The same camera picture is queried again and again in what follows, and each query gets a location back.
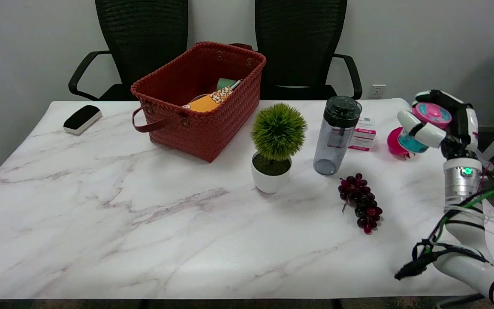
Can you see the pink round ball toy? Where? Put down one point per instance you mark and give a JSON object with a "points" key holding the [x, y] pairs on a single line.
{"points": [[393, 143]]}

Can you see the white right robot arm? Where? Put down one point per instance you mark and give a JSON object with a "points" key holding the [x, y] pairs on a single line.
{"points": [[461, 189]]}

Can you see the orange snack bag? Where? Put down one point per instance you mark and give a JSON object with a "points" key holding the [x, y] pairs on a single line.
{"points": [[206, 103]]}

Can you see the pink lid gum jar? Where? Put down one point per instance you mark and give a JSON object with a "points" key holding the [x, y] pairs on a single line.
{"points": [[431, 115]]}

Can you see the white wall socket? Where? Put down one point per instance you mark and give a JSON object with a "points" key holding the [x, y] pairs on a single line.
{"points": [[376, 91]]}

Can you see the grey clear water bottle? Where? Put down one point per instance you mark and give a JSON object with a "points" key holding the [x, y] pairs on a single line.
{"points": [[337, 137]]}

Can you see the green cup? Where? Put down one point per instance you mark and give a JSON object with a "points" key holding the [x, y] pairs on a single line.
{"points": [[225, 83]]}

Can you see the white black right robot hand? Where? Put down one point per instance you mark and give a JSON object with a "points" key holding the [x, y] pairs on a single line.
{"points": [[468, 124]]}

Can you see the dark red grape bunch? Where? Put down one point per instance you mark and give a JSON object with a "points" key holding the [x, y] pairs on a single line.
{"points": [[360, 201]]}

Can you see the black white board eraser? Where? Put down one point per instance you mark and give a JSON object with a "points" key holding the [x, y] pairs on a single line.
{"points": [[82, 119]]}

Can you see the pink white small box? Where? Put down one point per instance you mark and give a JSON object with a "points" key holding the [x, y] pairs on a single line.
{"points": [[362, 137]]}

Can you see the red woven basket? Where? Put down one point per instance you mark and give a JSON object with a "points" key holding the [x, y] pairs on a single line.
{"points": [[200, 124]]}

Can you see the green ball plant white pot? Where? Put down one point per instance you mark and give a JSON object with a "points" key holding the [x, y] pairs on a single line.
{"points": [[278, 133]]}

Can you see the black mesh office chair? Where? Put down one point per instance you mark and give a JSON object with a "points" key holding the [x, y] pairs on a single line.
{"points": [[140, 47], [300, 47]]}

